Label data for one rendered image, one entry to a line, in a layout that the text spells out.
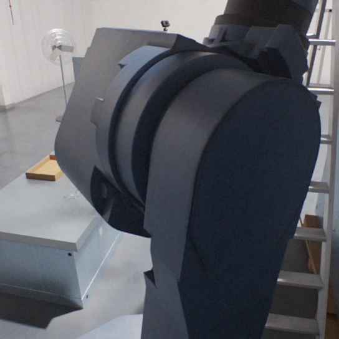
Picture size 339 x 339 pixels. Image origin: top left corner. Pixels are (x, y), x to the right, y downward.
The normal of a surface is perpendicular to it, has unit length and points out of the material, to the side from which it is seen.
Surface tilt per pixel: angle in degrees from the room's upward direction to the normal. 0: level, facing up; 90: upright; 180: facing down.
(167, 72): 31
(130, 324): 15
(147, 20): 90
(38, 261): 90
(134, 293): 0
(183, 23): 90
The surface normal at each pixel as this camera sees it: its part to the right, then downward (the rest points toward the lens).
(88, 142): -0.73, -0.20
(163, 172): -0.82, 0.12
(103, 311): 0.00, -0.90
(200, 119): -0.60, -0.44
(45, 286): -0.21, 0.43
